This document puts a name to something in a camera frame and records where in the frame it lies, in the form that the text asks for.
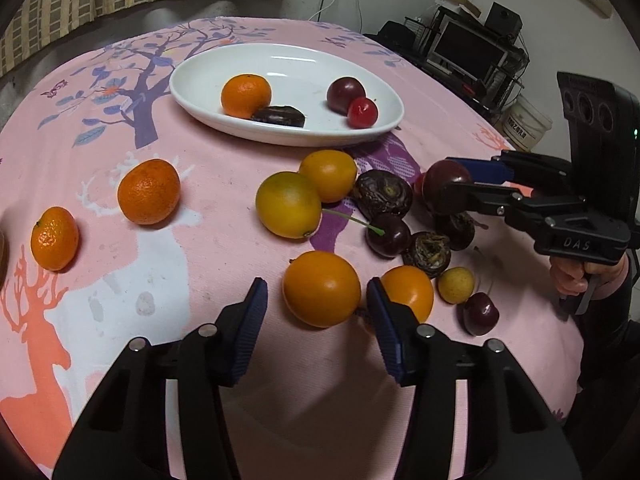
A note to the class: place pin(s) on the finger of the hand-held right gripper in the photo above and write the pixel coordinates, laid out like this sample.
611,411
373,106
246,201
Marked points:
480,197
487,170

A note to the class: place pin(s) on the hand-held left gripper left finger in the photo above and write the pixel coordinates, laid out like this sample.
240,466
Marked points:
247,330

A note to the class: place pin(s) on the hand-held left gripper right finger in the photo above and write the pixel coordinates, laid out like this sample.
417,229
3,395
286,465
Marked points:
387,335

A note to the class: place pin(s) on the dark purple plum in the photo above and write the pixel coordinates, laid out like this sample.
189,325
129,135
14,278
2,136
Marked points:
445,175

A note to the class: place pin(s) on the yellow-orange round citrus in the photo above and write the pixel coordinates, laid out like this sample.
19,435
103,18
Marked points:
410,290
327,175
321,288

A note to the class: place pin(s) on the white oval plate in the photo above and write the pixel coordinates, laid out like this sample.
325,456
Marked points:
300,65

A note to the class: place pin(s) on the person's right hand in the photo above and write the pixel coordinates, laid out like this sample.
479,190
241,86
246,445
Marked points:
567,275

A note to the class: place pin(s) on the dark water chestnut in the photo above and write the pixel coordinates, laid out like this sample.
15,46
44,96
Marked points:
277,116
384,194
427,254
457,230

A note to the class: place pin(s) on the white plastic bucket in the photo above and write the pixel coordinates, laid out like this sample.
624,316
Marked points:
525,120

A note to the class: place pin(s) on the small yellow round fruit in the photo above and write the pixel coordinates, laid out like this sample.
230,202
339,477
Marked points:
455,285

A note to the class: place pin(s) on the dark cherry with stem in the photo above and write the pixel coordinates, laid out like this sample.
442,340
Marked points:
481,313
389,236

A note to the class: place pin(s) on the black metal rack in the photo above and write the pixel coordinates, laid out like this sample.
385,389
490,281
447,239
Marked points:
512,67

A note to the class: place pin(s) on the computer monitor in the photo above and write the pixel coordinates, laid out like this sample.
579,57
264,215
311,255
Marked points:
465,47

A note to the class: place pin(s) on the yellow-green round citrus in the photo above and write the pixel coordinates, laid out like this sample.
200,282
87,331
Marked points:
288,204

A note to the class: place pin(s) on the red cherry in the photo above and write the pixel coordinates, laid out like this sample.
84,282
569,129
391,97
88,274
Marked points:
362,112

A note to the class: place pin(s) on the black speaker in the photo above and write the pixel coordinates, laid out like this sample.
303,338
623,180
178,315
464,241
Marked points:
504,17

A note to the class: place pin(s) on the black bag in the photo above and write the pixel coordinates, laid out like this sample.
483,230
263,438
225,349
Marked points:
397,36

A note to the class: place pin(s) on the dark purple cherry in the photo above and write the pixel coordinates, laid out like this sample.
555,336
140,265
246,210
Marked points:
344,92

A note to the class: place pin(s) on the pink printed tablecloth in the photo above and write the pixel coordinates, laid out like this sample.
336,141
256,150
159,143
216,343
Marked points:
215,170

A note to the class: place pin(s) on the tan cardboard piece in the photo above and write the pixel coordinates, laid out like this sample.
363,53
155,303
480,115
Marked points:
462,4

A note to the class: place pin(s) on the large orange mandarin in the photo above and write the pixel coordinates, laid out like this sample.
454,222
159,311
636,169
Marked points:
148,191

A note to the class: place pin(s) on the small orange mandarin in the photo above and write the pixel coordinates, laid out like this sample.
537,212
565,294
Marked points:
55,238

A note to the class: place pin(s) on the brown round object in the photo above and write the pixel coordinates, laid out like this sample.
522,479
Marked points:
2,255

